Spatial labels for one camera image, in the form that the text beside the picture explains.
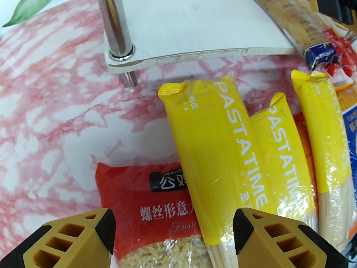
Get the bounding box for red spaghetti pack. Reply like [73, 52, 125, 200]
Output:
[323, 27, 357, 76]

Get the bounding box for dark blue spaghetti pack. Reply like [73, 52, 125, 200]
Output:
[234, 0, 343, 70]

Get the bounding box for white two-tier shelf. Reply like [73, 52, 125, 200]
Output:
[93, 0, 296, 88]

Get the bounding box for blue shell pasta bag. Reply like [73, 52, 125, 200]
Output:
[334, 82, 357, 179]

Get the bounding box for yellow Pastatime spaghetti pack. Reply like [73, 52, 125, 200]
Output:
[249, 92, 320, 226]
[291, 70, 357, 248]
[158, 75, 270, 268]

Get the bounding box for red fusilli pasta bag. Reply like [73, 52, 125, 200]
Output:
[95, 162, 213, 268]

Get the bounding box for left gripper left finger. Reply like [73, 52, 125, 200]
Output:
[22, 208, 116, 268]

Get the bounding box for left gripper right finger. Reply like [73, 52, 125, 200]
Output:
[233, 207, 349, 268]

